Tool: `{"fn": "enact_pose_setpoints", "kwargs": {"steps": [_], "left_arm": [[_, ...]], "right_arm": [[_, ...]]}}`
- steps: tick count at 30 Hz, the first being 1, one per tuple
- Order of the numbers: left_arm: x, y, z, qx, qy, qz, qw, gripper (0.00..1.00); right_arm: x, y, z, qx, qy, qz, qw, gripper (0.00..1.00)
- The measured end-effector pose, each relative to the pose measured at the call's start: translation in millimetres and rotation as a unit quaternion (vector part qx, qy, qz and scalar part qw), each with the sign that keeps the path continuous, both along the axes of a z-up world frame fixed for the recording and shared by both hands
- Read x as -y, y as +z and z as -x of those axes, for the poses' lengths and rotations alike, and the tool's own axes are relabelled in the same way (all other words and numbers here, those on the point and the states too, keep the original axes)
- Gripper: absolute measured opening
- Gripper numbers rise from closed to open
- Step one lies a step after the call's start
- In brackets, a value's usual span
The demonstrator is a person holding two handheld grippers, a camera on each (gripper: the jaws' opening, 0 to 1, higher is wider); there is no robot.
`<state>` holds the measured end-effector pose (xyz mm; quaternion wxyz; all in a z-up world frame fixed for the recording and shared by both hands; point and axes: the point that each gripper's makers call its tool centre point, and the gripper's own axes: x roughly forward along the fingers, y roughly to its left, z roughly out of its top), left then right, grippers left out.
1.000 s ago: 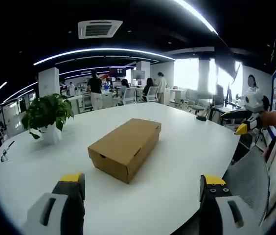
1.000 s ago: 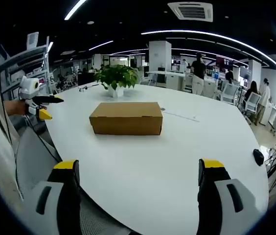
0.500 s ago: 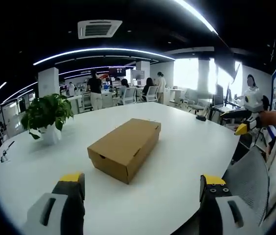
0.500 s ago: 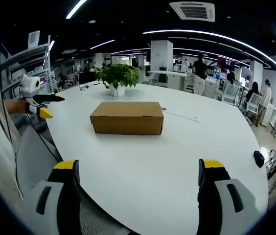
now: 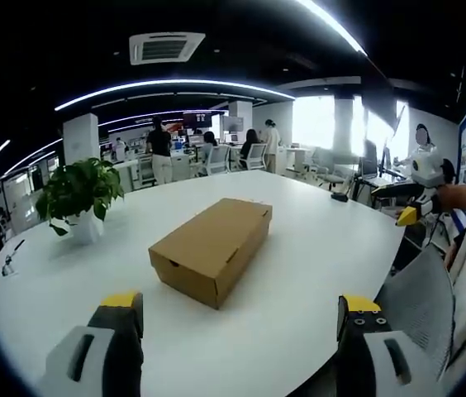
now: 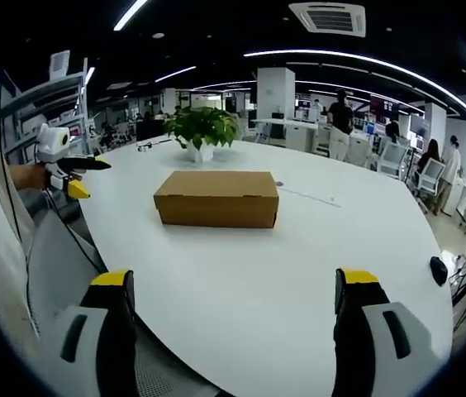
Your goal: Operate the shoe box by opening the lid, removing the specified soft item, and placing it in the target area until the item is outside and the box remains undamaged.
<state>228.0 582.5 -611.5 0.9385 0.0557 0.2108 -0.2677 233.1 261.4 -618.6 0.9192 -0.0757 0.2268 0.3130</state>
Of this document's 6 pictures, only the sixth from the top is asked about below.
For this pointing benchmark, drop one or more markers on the ceiling air conditioner vent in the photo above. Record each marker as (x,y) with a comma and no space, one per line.
(328,17)

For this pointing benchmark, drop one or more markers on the white office chair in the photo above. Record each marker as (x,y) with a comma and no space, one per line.
(429,175)
(392,159)

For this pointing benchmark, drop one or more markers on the person's left hand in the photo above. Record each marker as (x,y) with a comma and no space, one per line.
(32,177)

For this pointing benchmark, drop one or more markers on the small white device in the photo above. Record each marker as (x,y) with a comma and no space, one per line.
(150,144)

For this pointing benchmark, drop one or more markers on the black computer mouse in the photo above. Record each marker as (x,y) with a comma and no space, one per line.
(438,270)

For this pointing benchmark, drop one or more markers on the brown cardboard shoe box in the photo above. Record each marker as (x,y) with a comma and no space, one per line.
(216,198)

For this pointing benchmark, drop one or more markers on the white plant pot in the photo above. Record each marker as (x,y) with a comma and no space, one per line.
(200,152)

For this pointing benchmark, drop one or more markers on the white square pillar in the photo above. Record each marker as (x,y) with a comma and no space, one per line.
(275,94)

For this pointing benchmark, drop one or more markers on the green potted plant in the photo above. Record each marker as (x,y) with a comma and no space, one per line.
(202,124)

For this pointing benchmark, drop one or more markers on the grey metal shelf rack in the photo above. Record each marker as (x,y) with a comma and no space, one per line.
(47,111)

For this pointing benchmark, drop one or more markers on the grey mesh chair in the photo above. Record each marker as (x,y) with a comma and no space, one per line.
(105,314)

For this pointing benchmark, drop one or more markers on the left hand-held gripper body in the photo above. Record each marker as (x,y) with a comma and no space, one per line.
(52,153)

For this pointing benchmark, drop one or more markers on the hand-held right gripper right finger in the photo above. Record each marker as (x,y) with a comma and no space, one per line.
(377,331)

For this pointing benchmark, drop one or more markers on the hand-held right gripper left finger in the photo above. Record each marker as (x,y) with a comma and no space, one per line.
(88,331)

